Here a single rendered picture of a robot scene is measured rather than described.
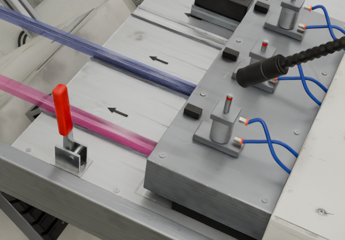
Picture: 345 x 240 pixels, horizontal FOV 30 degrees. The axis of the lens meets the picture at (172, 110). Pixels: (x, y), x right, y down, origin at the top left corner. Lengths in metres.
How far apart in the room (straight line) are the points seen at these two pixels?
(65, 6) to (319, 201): 1.65
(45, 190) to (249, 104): 0.24
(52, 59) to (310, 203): 0.75
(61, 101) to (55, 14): 1.51
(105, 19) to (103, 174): 0.72
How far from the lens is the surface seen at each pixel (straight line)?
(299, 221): 0.60
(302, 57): 0.52
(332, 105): 0.71
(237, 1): 0.88
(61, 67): 1.27
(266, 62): 0.54
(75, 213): 0.70
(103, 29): 1.37
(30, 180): 0.70
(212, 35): 0.89
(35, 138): 0.74
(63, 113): 0.65
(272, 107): 0.72
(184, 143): 0.66
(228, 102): 0.62
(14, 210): 1.11
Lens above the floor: 1.59
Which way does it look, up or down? 42 degrees down
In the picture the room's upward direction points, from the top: 71 degrees clockwise
